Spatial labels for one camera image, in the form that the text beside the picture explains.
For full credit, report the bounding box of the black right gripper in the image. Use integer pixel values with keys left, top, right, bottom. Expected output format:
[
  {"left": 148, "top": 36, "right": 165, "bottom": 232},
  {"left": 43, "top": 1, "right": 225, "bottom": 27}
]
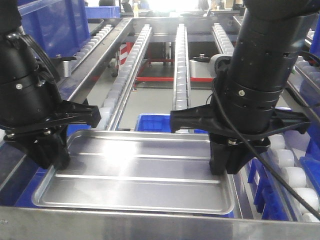
[{"left": 169, "top": 104, "right": 311, "bottom": 175}]

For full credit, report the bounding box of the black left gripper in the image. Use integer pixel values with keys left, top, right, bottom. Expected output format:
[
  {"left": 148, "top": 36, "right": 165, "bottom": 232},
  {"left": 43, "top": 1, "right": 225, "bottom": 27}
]
[{"left": 3, "top": 99, "right": 102, "bottom": 169}]

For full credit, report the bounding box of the silver metal tray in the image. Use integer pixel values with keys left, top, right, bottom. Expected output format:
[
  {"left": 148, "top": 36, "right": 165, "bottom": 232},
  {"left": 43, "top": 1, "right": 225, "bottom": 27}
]
[{"left": 32, "top": 130, "right": 235, "bottom": 216}]

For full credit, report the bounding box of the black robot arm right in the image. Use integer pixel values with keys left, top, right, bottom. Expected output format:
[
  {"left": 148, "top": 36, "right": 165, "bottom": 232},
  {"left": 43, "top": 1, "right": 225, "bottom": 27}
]
[{"left": 170, "top": 0, "right": 320, "bottom": 175}]

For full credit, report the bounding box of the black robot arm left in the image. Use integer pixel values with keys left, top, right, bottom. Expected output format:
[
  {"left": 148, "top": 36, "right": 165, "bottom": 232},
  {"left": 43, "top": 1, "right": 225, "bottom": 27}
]
[{"left": 0, "top": 0, "right": 101, "bottom": 169}]

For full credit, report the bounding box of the white roller track centre-left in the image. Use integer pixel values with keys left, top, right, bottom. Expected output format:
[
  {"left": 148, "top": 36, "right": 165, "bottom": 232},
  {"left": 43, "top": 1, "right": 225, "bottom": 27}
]
[{"left": 94, "top": 24, "right": 152, "bottom": 131}]

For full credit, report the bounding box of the small blue bin centre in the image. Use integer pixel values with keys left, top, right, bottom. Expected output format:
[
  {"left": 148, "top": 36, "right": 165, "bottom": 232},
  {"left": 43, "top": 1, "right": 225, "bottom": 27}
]
[{"left": 134, "top": 113, "right": 210, "bottom": 134}]

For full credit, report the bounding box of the white roller track far left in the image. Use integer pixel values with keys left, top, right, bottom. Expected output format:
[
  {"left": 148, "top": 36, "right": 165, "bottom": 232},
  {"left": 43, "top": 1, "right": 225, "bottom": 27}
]
[{"left": 71, "top": 24, "right": 113, "bottom": 68}]

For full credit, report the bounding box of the white roller track centre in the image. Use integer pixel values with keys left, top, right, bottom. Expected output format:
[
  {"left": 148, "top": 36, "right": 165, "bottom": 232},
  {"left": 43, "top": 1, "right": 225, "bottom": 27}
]
[{"left": 172, "top": 23, "right": 191, "bottom": 110}]

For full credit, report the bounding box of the white roller track right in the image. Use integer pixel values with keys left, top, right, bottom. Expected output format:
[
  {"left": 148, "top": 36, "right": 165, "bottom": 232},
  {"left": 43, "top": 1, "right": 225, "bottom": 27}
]
[{"left": 211, "top": 22, "right": 320, "bottom": 222}]

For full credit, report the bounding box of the large blue bin left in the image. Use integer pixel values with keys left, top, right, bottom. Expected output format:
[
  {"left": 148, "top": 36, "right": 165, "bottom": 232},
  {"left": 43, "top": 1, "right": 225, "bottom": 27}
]
[{"left": 17, "top": 0, "right": 90, "bottom": 58}]

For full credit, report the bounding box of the blue bin lower right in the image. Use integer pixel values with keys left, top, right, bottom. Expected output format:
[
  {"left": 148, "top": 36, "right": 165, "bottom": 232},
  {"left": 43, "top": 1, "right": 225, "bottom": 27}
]
[{"left": 243, "top": 107, "right": 320, "bottom": 221}]

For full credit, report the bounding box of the steel front rack beam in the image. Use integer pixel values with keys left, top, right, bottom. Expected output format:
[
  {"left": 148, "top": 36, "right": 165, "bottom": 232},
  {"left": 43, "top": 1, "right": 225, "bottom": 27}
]
[{"left": 0, "top": 206, "right": 320, "bottom": 240}]

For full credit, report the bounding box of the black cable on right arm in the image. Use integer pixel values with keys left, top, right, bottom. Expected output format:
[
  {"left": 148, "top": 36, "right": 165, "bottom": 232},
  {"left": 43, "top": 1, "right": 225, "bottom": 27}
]
[{"left": 209, "top": 49, "right": 320, "bottom": 218}]

